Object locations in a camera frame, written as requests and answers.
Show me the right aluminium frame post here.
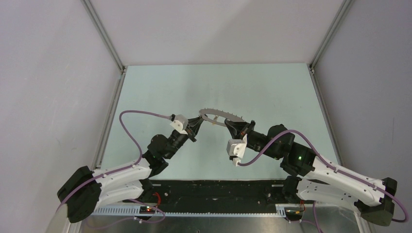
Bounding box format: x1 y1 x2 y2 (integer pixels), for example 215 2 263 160
309 0 355 74

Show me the grey toothed keyring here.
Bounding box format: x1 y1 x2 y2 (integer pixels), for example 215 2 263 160
199 108 245 127

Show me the left aluminium frame post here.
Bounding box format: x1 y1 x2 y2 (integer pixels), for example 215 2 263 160
80 0 125 74

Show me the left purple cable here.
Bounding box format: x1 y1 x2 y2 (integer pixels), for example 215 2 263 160
55 110 173 230

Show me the brass key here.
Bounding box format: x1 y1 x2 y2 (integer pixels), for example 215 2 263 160
211 116 219 125

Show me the aluminium frame post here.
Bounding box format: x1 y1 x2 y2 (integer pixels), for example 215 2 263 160
80 0 125 74
309 0 355 74

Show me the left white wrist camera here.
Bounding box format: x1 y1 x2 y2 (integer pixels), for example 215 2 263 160
170 115 189 134

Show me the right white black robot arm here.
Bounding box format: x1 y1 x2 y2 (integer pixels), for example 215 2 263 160
224 119 397 226

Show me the grey slotted cable duct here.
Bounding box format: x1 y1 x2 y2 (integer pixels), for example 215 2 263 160
91 205 286 217

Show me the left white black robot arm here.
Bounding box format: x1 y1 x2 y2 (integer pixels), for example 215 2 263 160
57 115 204 223

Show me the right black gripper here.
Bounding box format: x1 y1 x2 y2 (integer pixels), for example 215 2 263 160
225 120 281 160

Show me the purple cable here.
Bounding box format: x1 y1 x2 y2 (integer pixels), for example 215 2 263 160
237 129 410 233
55 110 173 230

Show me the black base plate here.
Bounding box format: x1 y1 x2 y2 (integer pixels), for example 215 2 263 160
137 179 313 214

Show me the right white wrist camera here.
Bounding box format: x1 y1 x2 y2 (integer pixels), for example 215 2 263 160
226 134 247 166

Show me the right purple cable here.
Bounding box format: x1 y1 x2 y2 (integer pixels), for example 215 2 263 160
237 129 410 233

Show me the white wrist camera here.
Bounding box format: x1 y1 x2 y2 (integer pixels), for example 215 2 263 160
170 115 189 134
226 134 247 166

